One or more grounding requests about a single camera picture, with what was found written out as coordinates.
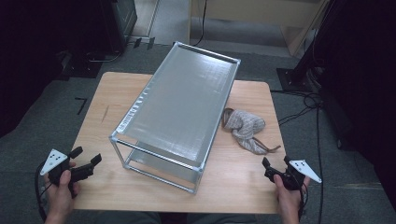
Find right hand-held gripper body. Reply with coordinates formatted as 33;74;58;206
264;159;322;191

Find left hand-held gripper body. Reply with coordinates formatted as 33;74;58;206
39;148;95;199

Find grey knitted cloth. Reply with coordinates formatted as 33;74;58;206
220;107;282;156

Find silver metal shelf rack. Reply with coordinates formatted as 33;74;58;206
108;41;242;195

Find person's right hand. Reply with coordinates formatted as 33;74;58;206
274;174;311;217

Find person's left hand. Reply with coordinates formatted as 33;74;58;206
43;161;80;218

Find black tape corner mark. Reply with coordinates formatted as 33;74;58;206
74;97;89;116

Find black metal stand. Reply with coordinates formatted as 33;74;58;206
276;0;340;92

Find black stand base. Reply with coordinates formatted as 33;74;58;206
59;49;106;79

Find dark curtain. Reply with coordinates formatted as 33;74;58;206
314;0;396;203
0;0;104;138

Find dark cabinet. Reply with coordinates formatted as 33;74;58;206
99;0;138;55

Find beige wooden furniture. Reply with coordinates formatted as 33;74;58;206
188;0;331;58

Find black floor cable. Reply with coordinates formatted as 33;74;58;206
270;89;325;224

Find right hand-held gripper cable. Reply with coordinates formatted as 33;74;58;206
297;181;310;222

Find hand-held gripper cable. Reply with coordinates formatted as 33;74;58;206
297;181;310;222
34;161;52;222

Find left hand-held gripper cable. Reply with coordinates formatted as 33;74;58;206
34;161;52;222

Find grey cable loop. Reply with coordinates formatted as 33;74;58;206
86;50;123;63

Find black hanging cable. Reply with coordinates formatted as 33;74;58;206
191;0;208;48

